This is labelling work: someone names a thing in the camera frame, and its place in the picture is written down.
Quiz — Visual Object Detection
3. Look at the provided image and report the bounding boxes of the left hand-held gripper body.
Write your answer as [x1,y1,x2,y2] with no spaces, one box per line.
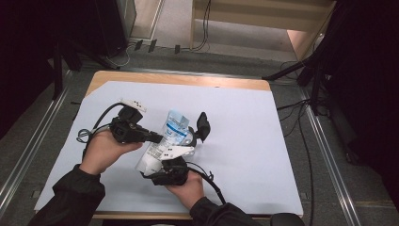
[108,98,151,145]

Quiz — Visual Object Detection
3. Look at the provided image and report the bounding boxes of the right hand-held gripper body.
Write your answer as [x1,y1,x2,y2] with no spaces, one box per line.
[150,144,196,186]

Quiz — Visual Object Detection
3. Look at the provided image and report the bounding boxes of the white squeeze tube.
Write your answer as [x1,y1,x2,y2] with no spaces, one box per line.
[135,109,193,177]

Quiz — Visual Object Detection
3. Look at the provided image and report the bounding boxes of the person's right hand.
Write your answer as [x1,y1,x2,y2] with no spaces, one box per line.
[164,170,206,211]

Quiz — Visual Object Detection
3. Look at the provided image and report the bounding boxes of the person's left hand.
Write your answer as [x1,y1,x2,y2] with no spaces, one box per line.
[78,129,144,176]

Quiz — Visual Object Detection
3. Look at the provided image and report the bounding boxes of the white table sheet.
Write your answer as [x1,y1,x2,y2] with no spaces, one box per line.
[33,80,305,218]

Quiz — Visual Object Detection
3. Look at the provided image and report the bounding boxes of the black upright stand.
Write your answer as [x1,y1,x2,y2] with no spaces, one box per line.
[51,39,64,101]

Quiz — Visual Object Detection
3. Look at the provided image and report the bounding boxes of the black cabinet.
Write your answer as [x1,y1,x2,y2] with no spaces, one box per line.
[93,0,137,59]

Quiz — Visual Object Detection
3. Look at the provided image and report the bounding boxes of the black round seat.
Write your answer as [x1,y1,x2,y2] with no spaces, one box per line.
[269,213,306,226]

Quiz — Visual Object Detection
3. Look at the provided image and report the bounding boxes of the black tripod stand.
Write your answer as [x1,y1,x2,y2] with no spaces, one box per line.
[262,46,328,117]

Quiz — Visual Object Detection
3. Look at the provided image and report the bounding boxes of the light wooden shelf unit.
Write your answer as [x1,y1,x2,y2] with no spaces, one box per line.
[189,0,337,62]

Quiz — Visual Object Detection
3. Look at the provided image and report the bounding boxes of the grey wire loop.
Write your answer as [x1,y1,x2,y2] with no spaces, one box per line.
[76,127,111,144]

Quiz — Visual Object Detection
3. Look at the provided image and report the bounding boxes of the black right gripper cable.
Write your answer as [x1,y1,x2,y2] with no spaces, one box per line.
[186,161,228,205]

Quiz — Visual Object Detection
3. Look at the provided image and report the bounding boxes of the white floor cable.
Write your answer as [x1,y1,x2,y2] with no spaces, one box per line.
[104,42,136,69]

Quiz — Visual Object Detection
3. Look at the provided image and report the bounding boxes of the metal floor rail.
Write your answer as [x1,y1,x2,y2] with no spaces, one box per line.
[0,70,73,218]
[297,85,362,226]

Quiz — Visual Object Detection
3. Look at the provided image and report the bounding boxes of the black hanging cable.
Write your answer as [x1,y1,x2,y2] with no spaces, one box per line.
[190,0,213,52]

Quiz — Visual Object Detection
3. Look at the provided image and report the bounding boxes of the black floor cables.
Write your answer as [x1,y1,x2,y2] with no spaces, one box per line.
[277,60,316,226]

